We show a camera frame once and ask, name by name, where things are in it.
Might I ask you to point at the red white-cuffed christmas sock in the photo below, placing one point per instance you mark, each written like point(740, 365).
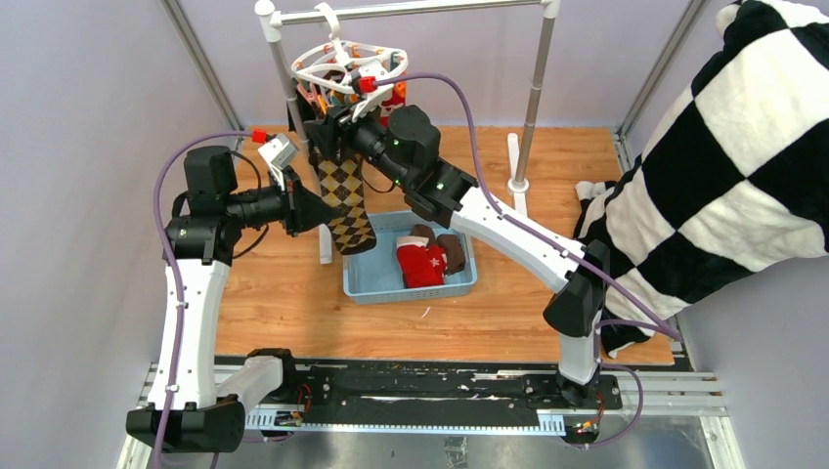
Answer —
point(411, 251)

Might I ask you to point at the brown argyle sock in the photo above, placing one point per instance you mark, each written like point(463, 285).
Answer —
point(342, 188)

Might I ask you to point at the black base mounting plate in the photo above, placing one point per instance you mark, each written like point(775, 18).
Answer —
point(416, 397)

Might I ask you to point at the brown sock striped cuff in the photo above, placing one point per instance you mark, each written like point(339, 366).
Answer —
point(454, 253)

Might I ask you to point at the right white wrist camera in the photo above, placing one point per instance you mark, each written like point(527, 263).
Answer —
point(372, 94)

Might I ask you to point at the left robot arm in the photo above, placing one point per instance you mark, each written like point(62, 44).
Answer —
point(201, 291)

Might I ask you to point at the light blue plastic basket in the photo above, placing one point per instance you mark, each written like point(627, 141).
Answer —
point(375, 276)

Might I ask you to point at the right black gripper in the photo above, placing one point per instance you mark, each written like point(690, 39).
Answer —
point(326, 133)

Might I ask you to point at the white round sock hanger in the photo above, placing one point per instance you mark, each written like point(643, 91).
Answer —
point(333, 65)

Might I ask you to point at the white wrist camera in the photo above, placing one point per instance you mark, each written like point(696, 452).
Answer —
point(278, 153)
point(372, 94)

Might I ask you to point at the black white checkered blanket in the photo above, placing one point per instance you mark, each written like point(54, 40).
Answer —
point(733, 180)

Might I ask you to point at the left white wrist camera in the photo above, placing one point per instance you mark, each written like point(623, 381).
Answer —
point(278, 153)

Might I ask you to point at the aluminium frame rail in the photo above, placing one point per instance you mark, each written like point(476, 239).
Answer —
point(653, 400)

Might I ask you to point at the white grey drying rack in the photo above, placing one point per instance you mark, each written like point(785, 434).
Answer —
point(291, 35)

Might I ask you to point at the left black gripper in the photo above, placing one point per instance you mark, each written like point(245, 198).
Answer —
point(300, 209)

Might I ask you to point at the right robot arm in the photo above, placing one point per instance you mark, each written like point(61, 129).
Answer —
point(406, 150)

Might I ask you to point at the red snowflake christmas sock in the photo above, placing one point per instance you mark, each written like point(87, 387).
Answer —
point(431, 273)

